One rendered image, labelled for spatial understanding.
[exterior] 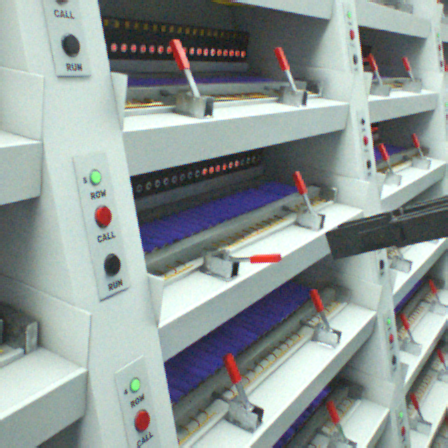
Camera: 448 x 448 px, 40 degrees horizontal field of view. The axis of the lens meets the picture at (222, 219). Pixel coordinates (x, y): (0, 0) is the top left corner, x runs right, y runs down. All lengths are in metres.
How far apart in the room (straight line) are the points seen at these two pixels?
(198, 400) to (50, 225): 0.35
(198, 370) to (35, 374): 0.36
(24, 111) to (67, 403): 0.23
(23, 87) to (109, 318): 0.20
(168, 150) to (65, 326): 0.22
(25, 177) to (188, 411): 0.38
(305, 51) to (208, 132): 0.47
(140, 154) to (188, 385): 0.33
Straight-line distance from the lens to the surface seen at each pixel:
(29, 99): 0.51
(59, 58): 0.53
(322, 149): 1.13
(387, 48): 1.82
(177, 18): 1.05
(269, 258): 0.69
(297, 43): 1.14
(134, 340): 0.57
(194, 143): 0.68
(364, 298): 1.16
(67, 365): 0.54
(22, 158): 0.49
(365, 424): 1.17
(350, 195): 1.12
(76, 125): 0.53
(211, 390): 0.80
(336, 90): 1.11
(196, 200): 0.93
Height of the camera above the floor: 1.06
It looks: 8 degrees down
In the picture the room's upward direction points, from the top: 9 degrees counter-clockwise
